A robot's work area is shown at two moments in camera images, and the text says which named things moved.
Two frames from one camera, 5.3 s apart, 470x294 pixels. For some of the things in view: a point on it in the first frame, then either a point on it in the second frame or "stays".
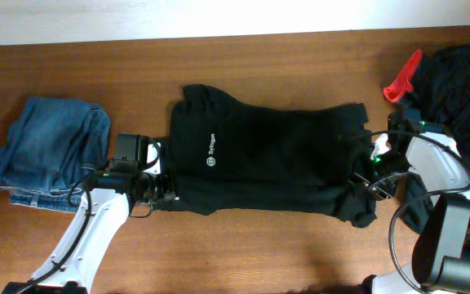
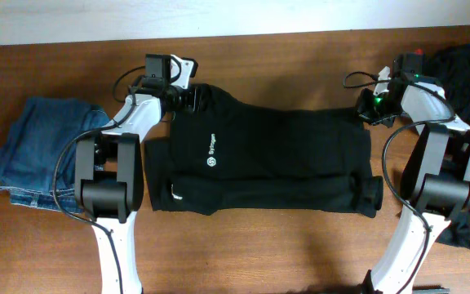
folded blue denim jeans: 52,144 stays
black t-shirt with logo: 230,156 stays
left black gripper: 166,193 → 192,98
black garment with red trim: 454,87 stays
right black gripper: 360,178 → 364,95
